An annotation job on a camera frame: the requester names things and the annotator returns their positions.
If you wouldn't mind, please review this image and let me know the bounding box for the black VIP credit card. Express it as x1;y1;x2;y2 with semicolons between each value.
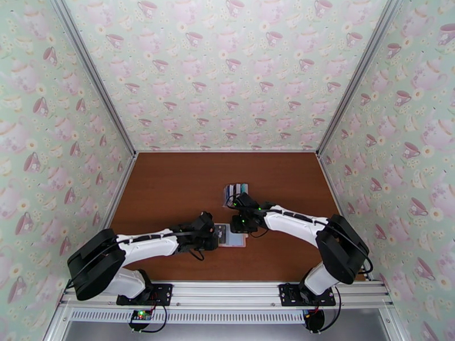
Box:
214;224;231;245

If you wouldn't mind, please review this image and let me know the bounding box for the light blue card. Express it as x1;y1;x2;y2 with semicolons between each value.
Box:
213;222;247;249

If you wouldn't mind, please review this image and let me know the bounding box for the wide aluminium mounting beam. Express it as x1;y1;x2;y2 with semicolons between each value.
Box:
58;280;395;310

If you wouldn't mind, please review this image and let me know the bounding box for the green lit circuit board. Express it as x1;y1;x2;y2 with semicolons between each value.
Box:
129;307;154;326

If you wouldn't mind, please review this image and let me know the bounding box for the black round controller box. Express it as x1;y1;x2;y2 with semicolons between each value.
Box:
303;309;326;333

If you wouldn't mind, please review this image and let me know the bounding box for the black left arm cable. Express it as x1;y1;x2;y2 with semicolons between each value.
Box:
65;228;207;298

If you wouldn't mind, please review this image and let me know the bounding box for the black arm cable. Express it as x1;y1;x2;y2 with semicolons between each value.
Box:
65;228;207;298
245;206;375;275

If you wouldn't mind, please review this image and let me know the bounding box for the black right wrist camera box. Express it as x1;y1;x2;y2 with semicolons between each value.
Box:
234;192;259;210

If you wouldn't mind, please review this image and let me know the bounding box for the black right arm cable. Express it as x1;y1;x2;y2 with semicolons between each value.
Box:
245;206;375;275

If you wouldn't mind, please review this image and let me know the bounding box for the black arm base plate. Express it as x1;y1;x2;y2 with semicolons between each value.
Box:
116;283;174;306
278;283;337;307

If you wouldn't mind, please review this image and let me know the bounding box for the aluminium wall base strip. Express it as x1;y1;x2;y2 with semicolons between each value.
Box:
317;154;374;282
99;154;139;239
136;149;318;155

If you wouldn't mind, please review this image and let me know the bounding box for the perforated metal cable tray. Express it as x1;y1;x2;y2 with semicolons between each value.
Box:
69;309;310;325

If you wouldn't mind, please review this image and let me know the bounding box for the black and red controller cable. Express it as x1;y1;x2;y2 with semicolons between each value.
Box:
143;301;168;333
328;285;343;332

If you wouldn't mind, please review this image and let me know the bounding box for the aluminium frame post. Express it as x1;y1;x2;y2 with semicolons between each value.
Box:
42;304;72;341
48;0;139;157
315;0;406;158
378;272;406;341

